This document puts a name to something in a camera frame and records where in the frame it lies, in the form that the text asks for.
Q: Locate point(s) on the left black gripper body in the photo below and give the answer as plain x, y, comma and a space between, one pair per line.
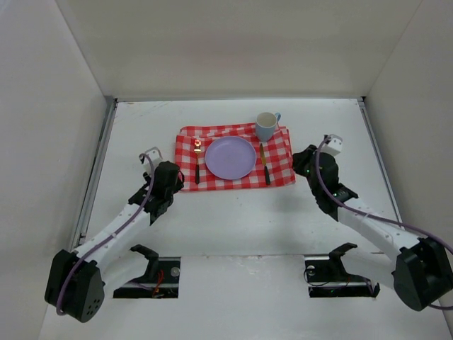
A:
156, 204

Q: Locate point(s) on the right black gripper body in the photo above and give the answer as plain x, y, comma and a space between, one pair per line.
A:
301, 161

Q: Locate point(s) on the red white checkered cloth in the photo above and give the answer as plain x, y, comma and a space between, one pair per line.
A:
278, 154

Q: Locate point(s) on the gold knife green handle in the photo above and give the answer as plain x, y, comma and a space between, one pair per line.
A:
264, 162

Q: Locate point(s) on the gold fork green handle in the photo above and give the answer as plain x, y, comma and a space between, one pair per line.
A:
197, 151

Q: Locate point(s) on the light blue mug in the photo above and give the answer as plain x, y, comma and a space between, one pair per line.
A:
266, 125

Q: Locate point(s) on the purple plate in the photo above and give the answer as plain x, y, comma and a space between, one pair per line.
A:
230, 158

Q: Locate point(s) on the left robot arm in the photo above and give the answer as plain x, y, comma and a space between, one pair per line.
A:
79, 280

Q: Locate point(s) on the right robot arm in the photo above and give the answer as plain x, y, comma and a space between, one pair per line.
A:
411, 262

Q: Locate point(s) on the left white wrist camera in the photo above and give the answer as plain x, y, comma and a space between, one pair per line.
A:
152, 155

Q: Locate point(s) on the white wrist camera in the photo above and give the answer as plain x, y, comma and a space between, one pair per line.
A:
333, 145
152, 155

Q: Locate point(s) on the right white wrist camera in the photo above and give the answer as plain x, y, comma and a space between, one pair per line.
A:
333, 145

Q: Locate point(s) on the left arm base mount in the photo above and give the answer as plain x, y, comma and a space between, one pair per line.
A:
160, 279

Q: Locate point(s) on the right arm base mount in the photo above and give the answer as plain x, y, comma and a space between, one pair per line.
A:
326, 276

